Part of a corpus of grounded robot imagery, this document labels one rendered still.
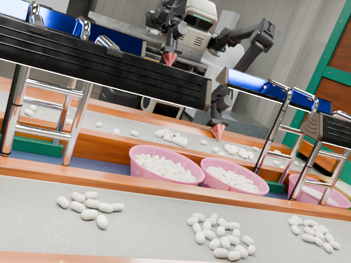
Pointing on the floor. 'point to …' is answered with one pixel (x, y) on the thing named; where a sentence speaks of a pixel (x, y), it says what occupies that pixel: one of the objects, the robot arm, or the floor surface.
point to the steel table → (124, 27)
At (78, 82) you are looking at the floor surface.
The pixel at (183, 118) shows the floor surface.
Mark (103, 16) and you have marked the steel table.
